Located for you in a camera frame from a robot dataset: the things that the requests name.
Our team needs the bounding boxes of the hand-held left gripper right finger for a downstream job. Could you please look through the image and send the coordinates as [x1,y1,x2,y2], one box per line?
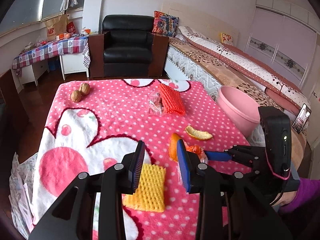
[176,139,293,240]

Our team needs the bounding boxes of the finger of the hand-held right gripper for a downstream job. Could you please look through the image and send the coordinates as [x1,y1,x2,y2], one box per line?
[204,151,253,168]
[224,144,263,155]

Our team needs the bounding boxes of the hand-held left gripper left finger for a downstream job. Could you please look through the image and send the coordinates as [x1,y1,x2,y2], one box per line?
[29,140,146,240]

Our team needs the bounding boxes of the clear orange plastic bag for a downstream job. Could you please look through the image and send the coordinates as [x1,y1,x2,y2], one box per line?
[186,145,209,163]

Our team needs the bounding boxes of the yellow foam fruit net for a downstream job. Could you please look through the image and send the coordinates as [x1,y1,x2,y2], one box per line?
[122,164,167,213]

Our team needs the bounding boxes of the pink plastic bin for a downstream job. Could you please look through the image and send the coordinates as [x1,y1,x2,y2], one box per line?
[215,85,262,138]

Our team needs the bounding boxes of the person's right forearm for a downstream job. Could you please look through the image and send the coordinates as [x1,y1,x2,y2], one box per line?
[271,177,320,214]

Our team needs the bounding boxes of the thick orange peel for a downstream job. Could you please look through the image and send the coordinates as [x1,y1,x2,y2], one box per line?
[169,133,181,162]

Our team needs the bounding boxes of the curved orange peel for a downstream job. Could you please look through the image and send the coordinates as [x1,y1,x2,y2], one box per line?
[185,125,213,140]

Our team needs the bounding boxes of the black smartphone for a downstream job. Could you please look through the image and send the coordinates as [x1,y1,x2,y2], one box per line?
[292,103,312,133]

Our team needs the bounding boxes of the pink polka-dot blanket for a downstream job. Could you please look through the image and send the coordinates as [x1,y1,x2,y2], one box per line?
[32,79,253,240]

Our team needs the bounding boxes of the red foam fruit net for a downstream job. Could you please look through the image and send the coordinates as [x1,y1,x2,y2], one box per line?
[157,83,186,115]

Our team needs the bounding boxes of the clear plastic wrapper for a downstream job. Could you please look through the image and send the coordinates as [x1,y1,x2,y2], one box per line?
[147,92,165,117]

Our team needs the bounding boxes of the brown floral bedspread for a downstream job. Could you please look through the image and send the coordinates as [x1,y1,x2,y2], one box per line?
[169,37,308,170]

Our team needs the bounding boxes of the white floral rolled quilt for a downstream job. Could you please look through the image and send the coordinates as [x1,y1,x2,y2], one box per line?
[178,26,312,115]

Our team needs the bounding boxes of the white quilted mattress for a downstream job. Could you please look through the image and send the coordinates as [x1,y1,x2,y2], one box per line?
[164,45,225,103]

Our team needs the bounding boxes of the white wardrobe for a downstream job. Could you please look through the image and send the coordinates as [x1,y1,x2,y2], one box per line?
[244,0,320,105]

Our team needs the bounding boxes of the yellow printed pillow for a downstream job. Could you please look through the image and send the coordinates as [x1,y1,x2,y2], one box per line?
[219,32,235,46]

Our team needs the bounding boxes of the white floral cloth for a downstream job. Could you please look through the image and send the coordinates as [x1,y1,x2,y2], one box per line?
[9,151,38,233]

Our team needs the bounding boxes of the white desk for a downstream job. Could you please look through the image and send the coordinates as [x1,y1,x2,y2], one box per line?
[17,52,90,87]

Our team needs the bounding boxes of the black leather armchair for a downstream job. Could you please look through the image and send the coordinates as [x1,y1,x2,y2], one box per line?
[0,69,29,140]
[89,14,170,78]

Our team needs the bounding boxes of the colourful printed pillow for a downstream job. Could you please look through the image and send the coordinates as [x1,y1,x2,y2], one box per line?
[152,10,180,37]

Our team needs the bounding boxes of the checkered tablecloth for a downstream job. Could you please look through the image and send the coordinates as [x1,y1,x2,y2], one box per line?
[12,35,91,77]

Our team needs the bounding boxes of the red paper bag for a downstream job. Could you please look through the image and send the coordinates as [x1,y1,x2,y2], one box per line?
[66,21,76,37]

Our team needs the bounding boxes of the brown paper bag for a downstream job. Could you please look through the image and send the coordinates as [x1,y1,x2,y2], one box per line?
[44,14,68,41]

